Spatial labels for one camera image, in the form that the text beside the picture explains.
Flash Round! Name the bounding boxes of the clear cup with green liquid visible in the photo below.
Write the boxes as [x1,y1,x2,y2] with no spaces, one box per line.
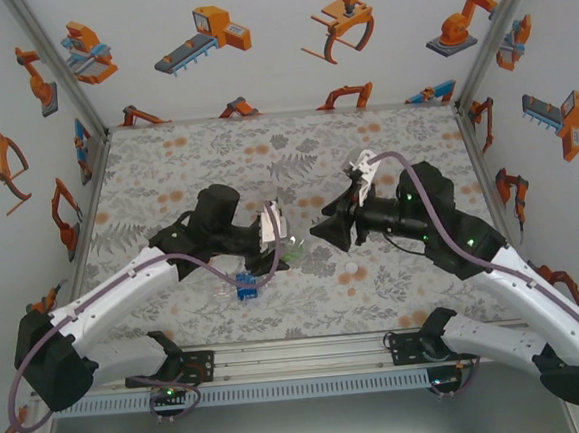
[275,227,316,273]

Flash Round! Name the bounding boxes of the blue label plastic bottle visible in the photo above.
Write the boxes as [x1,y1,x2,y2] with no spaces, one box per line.
[209,267,263,307]

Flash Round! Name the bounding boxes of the floral patterned table cover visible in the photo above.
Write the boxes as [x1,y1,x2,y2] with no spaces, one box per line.
[59,94,547,358]

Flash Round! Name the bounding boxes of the small controller circuit board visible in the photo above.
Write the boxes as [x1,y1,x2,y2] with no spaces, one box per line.
[429,371,462,387]
[149,383,188,404]

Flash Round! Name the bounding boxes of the grey metal shelf plate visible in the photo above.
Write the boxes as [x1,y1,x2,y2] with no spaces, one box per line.
[34,377,576,433]

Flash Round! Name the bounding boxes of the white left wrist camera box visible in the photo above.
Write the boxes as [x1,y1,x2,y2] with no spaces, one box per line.
[256,200,288,245]

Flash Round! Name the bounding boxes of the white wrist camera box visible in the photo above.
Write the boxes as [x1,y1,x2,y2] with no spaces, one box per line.
[340,147,385,208]
[256,200,288,245]

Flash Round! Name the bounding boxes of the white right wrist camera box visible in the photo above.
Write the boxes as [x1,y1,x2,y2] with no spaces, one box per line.
[340,147,385,208]

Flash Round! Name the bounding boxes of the aluminium frame side bar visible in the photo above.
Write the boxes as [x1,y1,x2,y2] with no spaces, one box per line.
[453,96,547,324]
[56,129,126,295]

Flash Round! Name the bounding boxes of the aluminium mounting rail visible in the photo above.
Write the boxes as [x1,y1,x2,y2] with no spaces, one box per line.
[27,317,548,402]

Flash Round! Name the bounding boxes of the aluminium frame cross bar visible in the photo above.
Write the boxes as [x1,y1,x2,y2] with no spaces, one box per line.
[105,96,458,135]

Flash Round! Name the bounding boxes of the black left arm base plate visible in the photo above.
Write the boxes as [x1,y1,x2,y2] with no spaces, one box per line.
[177,349,218,386]

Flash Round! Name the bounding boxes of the slotted grey cable duct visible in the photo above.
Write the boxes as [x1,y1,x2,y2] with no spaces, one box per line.
[75,368,433,419]

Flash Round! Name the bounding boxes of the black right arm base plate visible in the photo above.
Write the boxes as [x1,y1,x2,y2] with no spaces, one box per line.
[382,329,431,368]

